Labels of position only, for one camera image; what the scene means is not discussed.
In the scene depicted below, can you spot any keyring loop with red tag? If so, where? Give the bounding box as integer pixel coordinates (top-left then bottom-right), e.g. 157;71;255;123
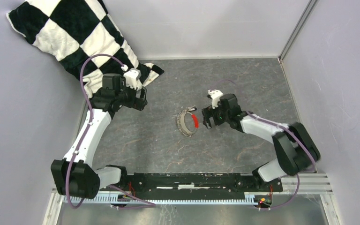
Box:
176;108;199;137

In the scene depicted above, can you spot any key with black head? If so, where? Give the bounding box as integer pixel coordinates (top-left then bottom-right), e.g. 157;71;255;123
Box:
187;105;197;112

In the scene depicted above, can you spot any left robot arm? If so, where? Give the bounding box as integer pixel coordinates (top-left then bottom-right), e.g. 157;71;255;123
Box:
51;69;147;199

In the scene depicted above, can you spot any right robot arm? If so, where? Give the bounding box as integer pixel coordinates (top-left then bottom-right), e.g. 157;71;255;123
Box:
202;90;321;191

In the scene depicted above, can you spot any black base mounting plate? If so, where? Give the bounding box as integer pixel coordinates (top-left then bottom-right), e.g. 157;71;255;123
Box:
116;173;284;200

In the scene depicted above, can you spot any black white checkered cloth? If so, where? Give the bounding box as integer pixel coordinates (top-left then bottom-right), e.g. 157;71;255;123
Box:
7;0;164;98

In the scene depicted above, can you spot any corner aluminium profile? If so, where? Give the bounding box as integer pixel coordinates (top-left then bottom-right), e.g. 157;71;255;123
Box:
278;0;319;63

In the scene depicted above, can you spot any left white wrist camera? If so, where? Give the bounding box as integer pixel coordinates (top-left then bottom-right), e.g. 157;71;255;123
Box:
124;68;142;90

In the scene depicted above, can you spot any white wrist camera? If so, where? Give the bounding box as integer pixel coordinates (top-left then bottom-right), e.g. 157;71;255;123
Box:
208;90;224;109
124;68;142;90

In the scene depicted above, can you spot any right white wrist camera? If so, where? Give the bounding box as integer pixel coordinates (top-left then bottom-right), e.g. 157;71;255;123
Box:
208;90;224;109

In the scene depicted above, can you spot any toothed cable duct strip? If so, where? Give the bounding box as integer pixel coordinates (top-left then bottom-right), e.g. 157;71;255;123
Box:
62;193;272;206

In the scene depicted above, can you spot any aluminium frame rail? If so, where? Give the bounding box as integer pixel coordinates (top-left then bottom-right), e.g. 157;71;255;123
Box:
52;172;333;195

